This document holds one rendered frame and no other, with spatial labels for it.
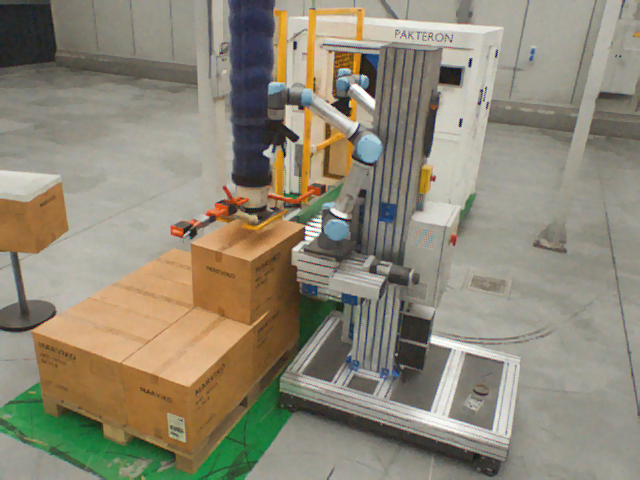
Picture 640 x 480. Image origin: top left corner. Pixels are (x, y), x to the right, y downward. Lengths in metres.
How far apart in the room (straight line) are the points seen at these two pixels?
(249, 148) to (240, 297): 0.81
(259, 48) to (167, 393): 1.73
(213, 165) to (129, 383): 2.18
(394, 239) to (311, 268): 0.46
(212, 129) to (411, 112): 2.16
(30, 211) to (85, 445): 1.47
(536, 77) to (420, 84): 9.23
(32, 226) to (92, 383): 1.21
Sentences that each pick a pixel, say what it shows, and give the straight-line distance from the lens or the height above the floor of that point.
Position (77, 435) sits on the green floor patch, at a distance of 3.50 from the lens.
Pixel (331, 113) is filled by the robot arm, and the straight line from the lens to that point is 2.74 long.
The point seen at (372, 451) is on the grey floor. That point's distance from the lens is 3.29.
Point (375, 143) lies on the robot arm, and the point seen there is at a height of 1.64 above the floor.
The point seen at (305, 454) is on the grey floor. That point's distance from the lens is 3.24.
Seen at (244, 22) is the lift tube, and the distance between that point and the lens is 2.97.
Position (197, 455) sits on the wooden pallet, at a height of 0.09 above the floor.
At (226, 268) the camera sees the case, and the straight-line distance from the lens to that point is 3.13.
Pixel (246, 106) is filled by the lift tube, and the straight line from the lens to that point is 3.01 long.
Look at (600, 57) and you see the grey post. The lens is 5.83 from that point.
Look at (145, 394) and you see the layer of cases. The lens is 3.02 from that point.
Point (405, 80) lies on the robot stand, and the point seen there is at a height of 1.89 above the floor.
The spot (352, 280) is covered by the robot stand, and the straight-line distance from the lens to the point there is 2.85.
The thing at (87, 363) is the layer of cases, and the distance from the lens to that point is 3.20.
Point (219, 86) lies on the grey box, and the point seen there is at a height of 1.55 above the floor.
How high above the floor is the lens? 2.27
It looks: 25 degrees down
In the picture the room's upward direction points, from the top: 3 degrees clockwise
